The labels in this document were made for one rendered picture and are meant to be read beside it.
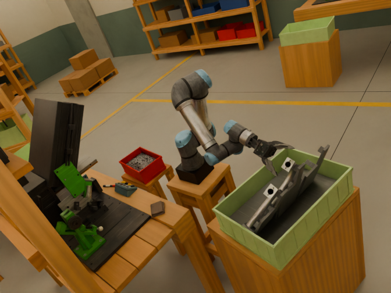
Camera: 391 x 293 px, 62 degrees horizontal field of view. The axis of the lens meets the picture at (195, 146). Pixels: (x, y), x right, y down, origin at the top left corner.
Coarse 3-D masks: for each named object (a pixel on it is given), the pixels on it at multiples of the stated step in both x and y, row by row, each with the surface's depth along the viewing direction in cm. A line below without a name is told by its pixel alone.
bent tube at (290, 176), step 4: (288, 160) 146; (292, 160) 145; (284, 164) 147; (288, 164) 150; (292, 164) 145; (284, 168) 147; (288, 168) 146; (292, 168) 151; (292, 172) 156; (288, 176) 159; (292, 176) 157; (288, 180) 158; (284, 184) 159; (288, 184) 159; (280, 188) 160; (284, 188) 159; (276, 200) 160
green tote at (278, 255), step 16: (272, 160) 189; (304, 160) 187; (256, 176) 183; (272, 176) 192; (336, 176) 174; (240, 192) 179; (256, 192) 187; (336, 192) 160; (352, 192) 171; (224, 208) 174; (320, 208) 155; (336, 208) 164; (224, 224) 170; (304, 224) 150; (320, 224) 158; (240, 240) 164; (256, 240) 149; (288, 240) 145; (304, 240) 153; (272, 256) 145; (288, 256) 148
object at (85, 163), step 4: (84, 156) 230; (88, 156) 228; (80, 160) 226; (84, 160) 224; (88, 160) 222; (92, 160) 221; (96, 160) 222; (80, 164) 222; (84, 164) 220; (88, 164) 218; (92, 164) 220; (80, 168) 217; (84, 168) 216; (88, 168) 218; (80, 172) 215; (52, 188) 206; (56, 188) 205; (60, 188) 206; (56, 192) 205
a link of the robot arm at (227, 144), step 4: (228, 140) 168; (224, 144) 165; (228, 144) 165; (232, 144) 165; (236, 144) 164; (240, 144) 165; (228, 148) 164; (232, 148) 165; (236, 148) 166; (240, 148) 168; (232, 152) 166; (236, 152) 169; (240, 152) 170
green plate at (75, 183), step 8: (64, 168) 197; (72, 168) 200; (64, 176) 197; (72, 176) 199; (80, 176) 202; (64, 184) 196; (72, 184) 199; (80, 184) 202; (72, 192) 199; (80, 192) 202
